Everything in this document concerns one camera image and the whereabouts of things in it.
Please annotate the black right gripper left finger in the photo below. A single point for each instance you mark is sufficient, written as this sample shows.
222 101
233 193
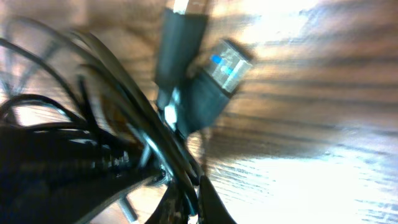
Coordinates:
48 178

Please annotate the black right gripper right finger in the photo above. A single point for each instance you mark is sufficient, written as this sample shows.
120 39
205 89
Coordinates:
211 208

